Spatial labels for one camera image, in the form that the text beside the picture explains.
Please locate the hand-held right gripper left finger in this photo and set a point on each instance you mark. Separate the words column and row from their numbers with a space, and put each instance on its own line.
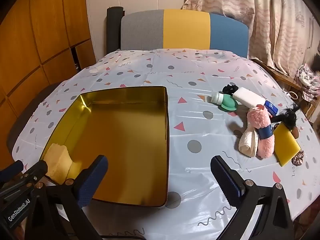
column 93, row 177

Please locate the tricolour chair back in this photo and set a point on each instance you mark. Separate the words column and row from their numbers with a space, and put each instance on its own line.
column 185, row 30

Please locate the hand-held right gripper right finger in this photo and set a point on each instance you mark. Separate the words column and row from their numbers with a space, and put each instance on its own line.
column 225, row 180

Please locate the gold rectangular tin box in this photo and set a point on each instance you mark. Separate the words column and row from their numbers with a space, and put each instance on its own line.
column 125, row 142

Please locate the white bottle green silicone brush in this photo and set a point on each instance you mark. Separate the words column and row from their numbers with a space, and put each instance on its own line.
column 228, row 103

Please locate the white microfiber cloth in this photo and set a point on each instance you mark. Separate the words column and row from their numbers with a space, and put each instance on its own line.
column 247, row 142

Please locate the pink scrunchie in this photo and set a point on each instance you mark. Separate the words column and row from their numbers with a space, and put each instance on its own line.
column 298, row 158

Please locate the floral cloth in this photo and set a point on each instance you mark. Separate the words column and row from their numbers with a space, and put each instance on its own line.
column 310, row 80

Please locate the black hair piece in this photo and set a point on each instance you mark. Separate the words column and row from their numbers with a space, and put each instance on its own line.
column 288, row 116

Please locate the black scrunchie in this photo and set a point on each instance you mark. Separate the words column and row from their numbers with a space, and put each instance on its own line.
column 228, row 88

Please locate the brown makeup sponge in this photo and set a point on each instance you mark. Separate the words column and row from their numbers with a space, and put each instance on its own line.
column 295, row 133

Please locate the beige patterned curtain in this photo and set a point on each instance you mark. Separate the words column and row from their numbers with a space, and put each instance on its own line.
column 275, row 17

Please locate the yellow sponge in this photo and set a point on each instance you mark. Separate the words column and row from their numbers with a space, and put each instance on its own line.
column 285, row 145

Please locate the wooden wardrobe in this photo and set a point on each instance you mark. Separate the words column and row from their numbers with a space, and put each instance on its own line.
column 37, row 30

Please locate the pink towel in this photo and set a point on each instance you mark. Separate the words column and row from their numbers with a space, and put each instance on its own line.
column 257, row 120

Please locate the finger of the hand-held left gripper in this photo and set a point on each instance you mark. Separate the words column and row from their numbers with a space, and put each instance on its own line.
column 10, row 169
column 37, row 168

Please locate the black rolled mat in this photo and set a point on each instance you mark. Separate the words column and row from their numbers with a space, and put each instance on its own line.
column 112, row 30

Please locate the yellow cloth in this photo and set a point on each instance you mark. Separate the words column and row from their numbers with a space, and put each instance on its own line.
column 57, row 160

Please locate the white sponge block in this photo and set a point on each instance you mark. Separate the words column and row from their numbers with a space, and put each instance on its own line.
column 246, row 96

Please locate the wooden side chair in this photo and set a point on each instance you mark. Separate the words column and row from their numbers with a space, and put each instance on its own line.
column 282, row 77

